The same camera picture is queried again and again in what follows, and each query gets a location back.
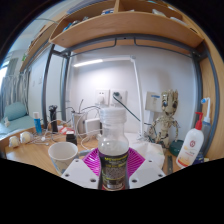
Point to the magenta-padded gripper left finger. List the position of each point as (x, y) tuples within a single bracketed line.
[(80, 173)]

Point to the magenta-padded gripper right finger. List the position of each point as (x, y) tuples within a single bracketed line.
[(148, 172)]

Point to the clear bottle with dark label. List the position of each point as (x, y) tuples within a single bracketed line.
[(113, 160)]

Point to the white mug with blue map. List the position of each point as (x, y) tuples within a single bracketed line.
[(63, 153)]

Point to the black charger adapter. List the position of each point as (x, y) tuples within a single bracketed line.
[(71, 138)]

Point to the dark green round tin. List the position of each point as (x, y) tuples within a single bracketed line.
[(176, 148)]

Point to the white charger adapter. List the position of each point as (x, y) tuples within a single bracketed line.
[(92, 126)]

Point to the white bottle with red pump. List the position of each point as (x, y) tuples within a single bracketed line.
[(190, 146)]

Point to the shiny metal cup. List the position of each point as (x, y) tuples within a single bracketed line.
[(79, 122)]

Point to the brown tree creature figurine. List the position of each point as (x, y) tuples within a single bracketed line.
[(165, 123)]

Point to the black electric shaver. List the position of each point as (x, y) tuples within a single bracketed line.
[(53, 118)]

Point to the blue tube with white cap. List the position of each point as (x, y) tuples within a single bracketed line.
[(38, 126)]

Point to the clear wash bottle with spout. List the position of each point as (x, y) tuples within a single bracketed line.
[(206, 128)]

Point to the teal cushioned seat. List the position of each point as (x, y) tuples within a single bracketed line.
[(15, 115)]

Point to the wooden wardrobe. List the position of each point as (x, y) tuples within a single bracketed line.
[(213, 100)]

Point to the grey patterned curtain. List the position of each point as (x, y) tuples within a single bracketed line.
[(13, 91)]

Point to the white desk lamp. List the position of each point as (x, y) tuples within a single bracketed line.
[(88, 62)]

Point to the narrow wooden shelf unit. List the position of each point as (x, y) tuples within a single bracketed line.
[(36, 46)]

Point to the large wooden shelf unit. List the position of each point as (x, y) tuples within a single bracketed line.
[(126, 25)]

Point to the white wall switch box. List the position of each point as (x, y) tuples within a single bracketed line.
[(154, 101)]

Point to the white wall socket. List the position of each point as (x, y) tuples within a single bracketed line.
[(121, 94), (102, 96)]

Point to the grey metal bed frame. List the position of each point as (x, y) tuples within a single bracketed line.
[(63, 83)]

